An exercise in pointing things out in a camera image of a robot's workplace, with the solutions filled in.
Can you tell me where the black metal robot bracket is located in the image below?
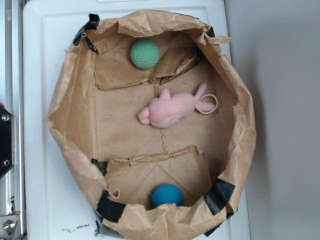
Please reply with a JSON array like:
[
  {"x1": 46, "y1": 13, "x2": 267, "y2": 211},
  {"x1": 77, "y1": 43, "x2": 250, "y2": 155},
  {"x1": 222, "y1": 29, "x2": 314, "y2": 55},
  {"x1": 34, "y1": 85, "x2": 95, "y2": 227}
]
[{"x1": 0, "y1": 103, "x2": 13, "y2": 180}]

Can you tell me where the pink plush toy animal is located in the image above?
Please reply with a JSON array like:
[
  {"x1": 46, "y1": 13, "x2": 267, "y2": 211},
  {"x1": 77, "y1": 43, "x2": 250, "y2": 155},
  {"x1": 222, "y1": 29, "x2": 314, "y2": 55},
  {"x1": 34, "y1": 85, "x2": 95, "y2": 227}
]
[{"x1": 137, "y1": 83, "x2": 219, "y2": 129}]

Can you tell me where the green dimpled foam ball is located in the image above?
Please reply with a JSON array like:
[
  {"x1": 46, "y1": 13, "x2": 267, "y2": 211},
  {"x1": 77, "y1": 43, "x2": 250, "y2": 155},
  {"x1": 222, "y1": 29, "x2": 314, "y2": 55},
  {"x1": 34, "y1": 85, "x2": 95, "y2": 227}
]
[{"x1": 129, "y1": 39, "x2": 160, "y2": 70}]

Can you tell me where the brown paper bag bin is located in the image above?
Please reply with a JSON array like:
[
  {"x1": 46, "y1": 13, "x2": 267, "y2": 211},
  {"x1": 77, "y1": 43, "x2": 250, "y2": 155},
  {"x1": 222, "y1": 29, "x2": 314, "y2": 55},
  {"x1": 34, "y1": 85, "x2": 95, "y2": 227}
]
[{"x1": 47, "y1": 9, "x2": 257, "y2": 240}]

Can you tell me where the aluminium frame rail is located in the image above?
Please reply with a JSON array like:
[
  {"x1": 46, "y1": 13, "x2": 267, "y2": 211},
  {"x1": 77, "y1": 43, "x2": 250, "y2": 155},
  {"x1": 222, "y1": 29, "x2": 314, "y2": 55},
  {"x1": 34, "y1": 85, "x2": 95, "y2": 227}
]
[{"x1": 0, "y1": 0, "x2": 27, "y2": 240}]

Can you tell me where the white plastic tray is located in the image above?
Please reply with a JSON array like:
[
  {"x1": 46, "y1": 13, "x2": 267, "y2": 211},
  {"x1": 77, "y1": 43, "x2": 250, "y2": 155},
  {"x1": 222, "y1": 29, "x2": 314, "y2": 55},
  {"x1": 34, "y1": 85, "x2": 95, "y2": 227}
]
[{"x1": 23, "y1": 0, "x2": 250, "y2": 240}]

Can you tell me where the blue rubber ball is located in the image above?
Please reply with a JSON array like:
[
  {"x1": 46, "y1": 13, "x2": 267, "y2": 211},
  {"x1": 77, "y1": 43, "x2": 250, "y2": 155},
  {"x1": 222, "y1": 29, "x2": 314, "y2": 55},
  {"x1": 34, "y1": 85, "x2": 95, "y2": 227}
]
[{"x1": 151, "y1": 183, "x2": 184, "y2": 208}]

